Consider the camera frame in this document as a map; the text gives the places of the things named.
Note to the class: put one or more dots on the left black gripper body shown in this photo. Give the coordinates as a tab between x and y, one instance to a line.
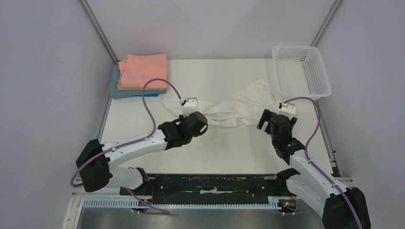
198	133

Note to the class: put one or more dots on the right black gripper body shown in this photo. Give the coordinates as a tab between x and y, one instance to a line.
267	117

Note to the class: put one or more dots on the white t shirt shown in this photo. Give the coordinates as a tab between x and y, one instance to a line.
242	108

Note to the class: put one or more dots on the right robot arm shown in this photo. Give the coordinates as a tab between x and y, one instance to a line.
339	206

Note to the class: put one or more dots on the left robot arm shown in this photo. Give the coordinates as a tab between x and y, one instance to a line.
99	165

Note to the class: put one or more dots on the white plastic basket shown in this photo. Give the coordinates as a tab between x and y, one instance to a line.
300	72

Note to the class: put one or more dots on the folded pink t shirt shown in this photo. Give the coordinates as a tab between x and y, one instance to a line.
137	67

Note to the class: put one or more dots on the folded blue t shirt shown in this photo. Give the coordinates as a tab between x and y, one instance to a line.
117	94

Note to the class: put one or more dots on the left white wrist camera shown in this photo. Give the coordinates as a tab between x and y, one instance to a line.
189	106

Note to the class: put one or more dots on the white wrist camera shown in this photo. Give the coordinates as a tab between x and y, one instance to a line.
286	109
189	106

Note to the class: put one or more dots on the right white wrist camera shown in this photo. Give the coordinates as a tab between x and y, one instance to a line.
286	109

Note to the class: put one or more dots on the white slotted cable duct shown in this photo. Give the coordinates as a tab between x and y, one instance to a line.
131	202

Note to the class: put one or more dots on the aluminium frame rail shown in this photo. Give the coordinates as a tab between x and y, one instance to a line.
114	191

